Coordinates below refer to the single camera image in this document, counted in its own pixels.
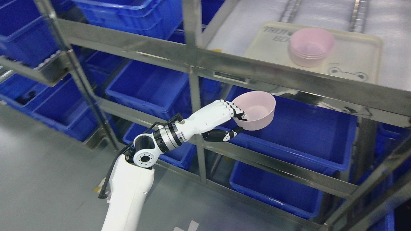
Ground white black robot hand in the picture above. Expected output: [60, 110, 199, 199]
[176, 99, 249, 142]

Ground steel shelf rack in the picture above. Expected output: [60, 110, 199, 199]
[1, 0, 410, 231]

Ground large blue bin middle shelf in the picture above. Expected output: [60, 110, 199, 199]
[229, 96, 357, 175]

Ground blue bin centre left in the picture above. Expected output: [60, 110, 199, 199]
[105, 60, 191, 120]

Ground beige plastic tray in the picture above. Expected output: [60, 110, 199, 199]
[244, 21, 383, 84]

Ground stacked pink bowls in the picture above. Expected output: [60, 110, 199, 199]
[289, 27, 336, 67]

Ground blue bin bottom shelf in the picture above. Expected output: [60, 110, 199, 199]
[229, 161, 323, 219]

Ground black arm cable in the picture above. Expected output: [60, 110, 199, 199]
[98, 112, 183, 199]

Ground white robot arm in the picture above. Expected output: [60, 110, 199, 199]
[99, 122, 193, 231]

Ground pink plastic bowl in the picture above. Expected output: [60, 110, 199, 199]
[232, 91, 276, 131]

